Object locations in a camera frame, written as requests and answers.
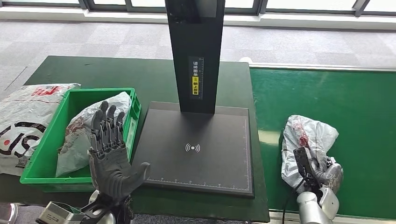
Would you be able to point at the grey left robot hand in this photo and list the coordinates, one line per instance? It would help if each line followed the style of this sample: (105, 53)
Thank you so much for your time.
(111, 167)

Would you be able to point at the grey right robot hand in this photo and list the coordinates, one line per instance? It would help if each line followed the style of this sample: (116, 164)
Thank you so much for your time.
(331, 176)

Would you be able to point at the grey parcel bag dark red print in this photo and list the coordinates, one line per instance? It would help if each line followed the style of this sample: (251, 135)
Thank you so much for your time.
(74, 148)

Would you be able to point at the grey parcel bag red logo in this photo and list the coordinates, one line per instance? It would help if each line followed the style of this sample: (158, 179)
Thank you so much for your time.
(306, 130)

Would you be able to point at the green conveyor belt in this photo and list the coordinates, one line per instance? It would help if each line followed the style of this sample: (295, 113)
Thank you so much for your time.
(340, 99)

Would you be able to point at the black inbound scanner machine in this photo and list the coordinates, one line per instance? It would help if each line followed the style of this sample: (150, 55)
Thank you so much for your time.
(198, 164)

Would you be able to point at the large white printed parcel bag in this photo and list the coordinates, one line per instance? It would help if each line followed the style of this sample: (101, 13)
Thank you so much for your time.
(21, 114)

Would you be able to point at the white round conveyor cap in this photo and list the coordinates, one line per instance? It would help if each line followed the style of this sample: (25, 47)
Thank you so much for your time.
(246, 59)

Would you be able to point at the green plastic crate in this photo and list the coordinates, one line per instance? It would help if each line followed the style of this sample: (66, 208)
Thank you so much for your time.
(43, 160)

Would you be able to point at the dark green table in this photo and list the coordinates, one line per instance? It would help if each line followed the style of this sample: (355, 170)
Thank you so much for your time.
(108, 71)

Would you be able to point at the grey white floor object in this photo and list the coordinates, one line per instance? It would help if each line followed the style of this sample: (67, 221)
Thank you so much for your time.
(10, 213)

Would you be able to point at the black yellow label sticker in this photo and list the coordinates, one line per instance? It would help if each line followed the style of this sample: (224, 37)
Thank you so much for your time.
(195, 88)

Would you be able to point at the white window sill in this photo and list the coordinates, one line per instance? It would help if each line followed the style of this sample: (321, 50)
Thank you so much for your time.
(46, 14)

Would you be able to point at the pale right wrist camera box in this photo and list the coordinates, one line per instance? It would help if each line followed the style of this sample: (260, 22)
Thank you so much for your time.
(301, 157)

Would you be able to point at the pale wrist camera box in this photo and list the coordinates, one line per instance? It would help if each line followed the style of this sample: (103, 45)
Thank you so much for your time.
(301, 157)
(58, 213)

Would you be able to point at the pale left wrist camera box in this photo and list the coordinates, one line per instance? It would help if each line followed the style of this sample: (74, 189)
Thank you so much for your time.
(58, 213)

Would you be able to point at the dark window frame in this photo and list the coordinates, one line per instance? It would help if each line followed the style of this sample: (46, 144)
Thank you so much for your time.
(83, 3)

